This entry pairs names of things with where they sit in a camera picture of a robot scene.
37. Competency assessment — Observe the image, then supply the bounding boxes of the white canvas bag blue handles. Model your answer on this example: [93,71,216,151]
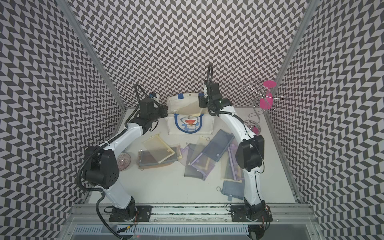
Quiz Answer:
[166,93,215,135]

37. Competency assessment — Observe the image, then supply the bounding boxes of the grey blue mesh pouch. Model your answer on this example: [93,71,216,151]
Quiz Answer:
[202,130,235,162]

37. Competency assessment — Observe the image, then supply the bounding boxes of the purple mesh pencil pouch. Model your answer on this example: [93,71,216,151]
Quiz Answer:
[190,153,217,175]

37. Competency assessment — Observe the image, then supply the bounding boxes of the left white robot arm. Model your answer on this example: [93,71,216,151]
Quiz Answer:
[76,84,168,221]

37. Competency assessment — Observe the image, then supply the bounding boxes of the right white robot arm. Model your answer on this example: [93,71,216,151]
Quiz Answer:
[199,64,273,224]

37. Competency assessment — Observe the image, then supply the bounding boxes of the grey pouch under yellow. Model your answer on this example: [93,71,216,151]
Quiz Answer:
[138,151,178,170]

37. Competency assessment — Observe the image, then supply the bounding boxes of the pale purple small pouch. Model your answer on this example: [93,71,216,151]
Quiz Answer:
[178,145,190,167]

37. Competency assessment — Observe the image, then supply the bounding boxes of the right purple mesh pouch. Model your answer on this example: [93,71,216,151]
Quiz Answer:
[228,144,244,183]

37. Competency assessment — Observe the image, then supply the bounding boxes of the small grey blue pouch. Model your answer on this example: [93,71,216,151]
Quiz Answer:
[216,181,245,202]

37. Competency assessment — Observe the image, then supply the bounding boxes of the chrome wire stand pink discs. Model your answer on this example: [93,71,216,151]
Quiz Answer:
[244,80,286,136]

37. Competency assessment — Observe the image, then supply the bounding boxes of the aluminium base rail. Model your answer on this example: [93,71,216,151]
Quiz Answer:
[58,203,324,240]

